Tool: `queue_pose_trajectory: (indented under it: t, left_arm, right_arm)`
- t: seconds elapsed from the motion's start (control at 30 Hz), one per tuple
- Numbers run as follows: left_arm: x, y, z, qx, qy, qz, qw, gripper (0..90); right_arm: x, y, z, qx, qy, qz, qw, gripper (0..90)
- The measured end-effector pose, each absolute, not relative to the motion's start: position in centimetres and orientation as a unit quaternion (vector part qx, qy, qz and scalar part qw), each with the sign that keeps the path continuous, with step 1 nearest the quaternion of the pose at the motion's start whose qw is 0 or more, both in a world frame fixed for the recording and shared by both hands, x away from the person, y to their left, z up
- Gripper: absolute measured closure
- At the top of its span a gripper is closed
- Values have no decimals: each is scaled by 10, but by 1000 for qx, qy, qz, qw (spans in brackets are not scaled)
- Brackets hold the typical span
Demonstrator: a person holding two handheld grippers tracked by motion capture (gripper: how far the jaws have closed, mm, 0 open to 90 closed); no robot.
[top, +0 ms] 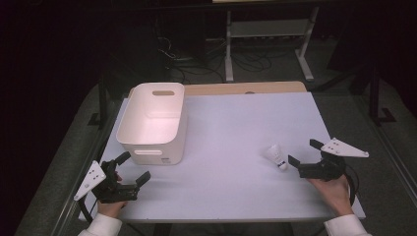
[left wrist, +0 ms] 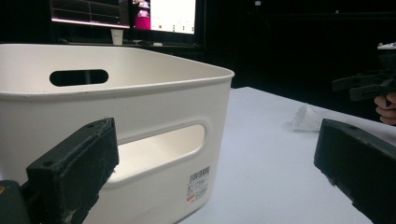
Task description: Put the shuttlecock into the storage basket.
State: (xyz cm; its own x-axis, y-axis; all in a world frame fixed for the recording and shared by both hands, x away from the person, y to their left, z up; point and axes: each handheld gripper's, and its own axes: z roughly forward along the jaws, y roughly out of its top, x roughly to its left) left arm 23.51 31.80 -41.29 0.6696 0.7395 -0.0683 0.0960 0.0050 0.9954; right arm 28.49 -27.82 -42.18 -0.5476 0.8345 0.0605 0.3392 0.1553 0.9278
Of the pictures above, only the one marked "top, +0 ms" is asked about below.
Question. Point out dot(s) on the white metal desk frame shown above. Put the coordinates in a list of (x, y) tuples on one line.
[(268, 29)]

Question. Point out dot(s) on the person's left hand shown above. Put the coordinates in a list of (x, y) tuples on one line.
[(109, 209)]

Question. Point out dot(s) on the white shuttlecock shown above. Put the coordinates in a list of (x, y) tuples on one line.
[(276, 156)]

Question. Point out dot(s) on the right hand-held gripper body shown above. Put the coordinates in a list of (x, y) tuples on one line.
[(327, 168)]

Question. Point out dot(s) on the black metal stand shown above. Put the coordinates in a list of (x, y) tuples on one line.
[(373, 98)]

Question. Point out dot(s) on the white plastic storage bin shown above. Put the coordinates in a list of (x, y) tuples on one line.
[(154, 131)]

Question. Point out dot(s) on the person's right hand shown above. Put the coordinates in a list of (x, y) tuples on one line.
[(336, 195)]

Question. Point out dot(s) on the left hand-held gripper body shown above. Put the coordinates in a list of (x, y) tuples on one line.
[(111, 193)]

